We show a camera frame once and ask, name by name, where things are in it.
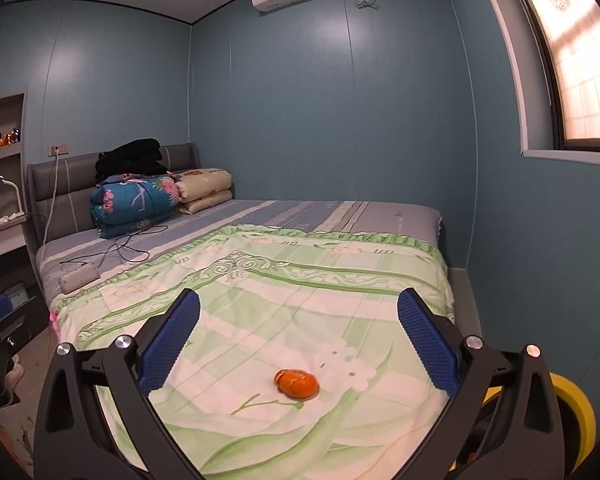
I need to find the yellow rimmed black trash bin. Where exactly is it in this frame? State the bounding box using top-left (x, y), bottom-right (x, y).
top-left (451, 373), bottom-right (596, 474)

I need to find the grey power strip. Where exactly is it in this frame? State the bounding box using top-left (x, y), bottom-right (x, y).
top-left (58, 263), bottom-right (100, 295)

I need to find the white desk lamp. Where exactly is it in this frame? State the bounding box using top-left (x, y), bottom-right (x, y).
top-left (0, 174), bottom-right (26, 220)

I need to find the green floral quilt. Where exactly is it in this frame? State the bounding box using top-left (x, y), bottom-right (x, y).
top-left (52, 232), bottom-right (453, 479)

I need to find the grey padded headboard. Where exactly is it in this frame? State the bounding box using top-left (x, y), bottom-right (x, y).
top-left (25, 142), bottom-right (202, 248)

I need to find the blue floral folded blanket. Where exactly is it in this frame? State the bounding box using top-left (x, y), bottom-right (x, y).
top-left (90, 176), bottom-right (180, 238)

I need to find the beige folded blanket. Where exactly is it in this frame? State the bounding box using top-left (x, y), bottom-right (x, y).
top-left (175, 168), bottom-right (233, 214)

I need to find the black clothing pile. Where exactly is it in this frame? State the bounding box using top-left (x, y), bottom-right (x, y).
top-left (95, 139), bottom-right (168, 184)

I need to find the white wall shelf unit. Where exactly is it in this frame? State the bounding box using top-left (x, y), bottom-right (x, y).
top-left (0, 93), bottom-right (29, 256)

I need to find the white charging cable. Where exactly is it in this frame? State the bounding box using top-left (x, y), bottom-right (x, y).
top-left (40, 152), bottom-right (63, 261)

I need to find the wall power socket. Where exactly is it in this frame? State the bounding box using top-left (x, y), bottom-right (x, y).
top-left (48, 144), bottom-right (70, 157)

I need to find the window with white frame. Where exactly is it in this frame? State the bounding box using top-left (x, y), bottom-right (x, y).
top-left (489, 0), bottom-right (600, 166)

